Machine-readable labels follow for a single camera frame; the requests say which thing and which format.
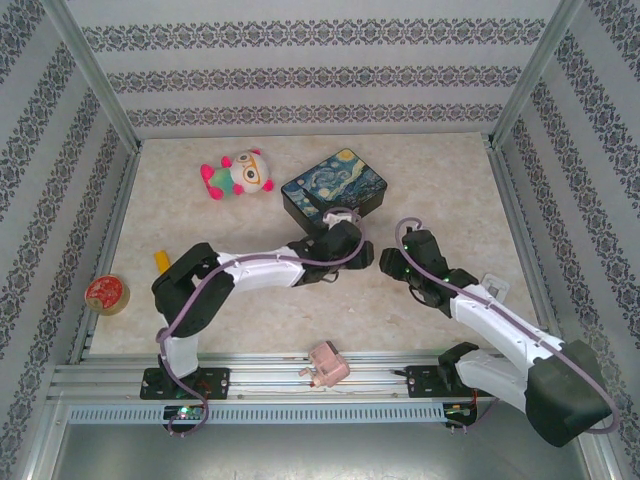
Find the starry night painted box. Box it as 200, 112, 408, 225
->
280, 147, 390, 236

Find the white card package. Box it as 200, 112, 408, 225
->
480, 273, 514, 303

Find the pink plastic toy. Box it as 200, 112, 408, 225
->
298, 339, 351, 390

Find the white pink plush toy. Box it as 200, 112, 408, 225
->
200, 148, 276, 202

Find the grey metal shelf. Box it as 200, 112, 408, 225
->
47, 399, 619, 480

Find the red tape roll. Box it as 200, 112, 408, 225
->
83, 274, 131, 316

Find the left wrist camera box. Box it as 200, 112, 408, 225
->
322, 208, 360, 227

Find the aluminium side rail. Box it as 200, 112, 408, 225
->
67, 142, 144, 366
483, 137, 571, 361

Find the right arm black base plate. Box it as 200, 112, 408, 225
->
405, 364, 481, 400

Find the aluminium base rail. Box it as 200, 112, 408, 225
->
47, 349, 596, 402

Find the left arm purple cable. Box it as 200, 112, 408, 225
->
155, 207, 370, 439

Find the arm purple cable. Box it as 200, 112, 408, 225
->
155, 207, 370, 439
394, 217, 621, 435

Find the slotted grey cable duct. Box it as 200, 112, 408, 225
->
67, 403, 446, 425

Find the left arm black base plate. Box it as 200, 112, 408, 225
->
139, 367, 231, 401

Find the aluminium corner post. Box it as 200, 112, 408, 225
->
42, 0, 144, 151
487, 0, 586, 149

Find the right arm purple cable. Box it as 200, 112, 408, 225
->
394, 217, 621, 435

